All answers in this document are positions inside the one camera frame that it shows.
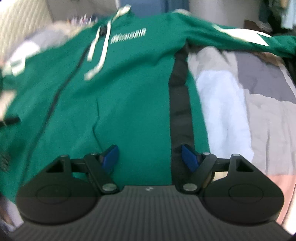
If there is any green hooded sweatshirt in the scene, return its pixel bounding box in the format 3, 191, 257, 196
1, 10, 295, 201

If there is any patchwork pastel bed quilt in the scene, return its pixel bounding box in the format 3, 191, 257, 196
188, 47, 295, 233

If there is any beige padded headboard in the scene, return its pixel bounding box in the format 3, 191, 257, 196
1, 0, 53, 60

